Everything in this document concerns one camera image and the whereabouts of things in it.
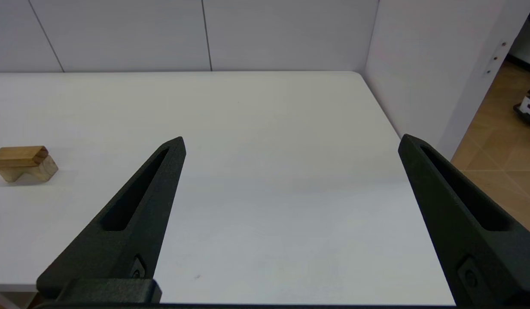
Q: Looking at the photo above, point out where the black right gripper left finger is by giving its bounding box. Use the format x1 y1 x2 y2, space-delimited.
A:
37 136 187 301

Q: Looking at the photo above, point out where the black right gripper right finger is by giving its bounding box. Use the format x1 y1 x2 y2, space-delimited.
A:
397 134 530 306

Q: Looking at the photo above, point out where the arched wooden building block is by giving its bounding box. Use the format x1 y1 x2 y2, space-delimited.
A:
0 155 59 183

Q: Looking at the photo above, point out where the rectangular wooden building block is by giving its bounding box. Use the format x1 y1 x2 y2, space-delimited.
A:
0 146 49 169

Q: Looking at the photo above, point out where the white door hinge plate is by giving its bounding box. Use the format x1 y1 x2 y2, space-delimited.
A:
484 39 509 77

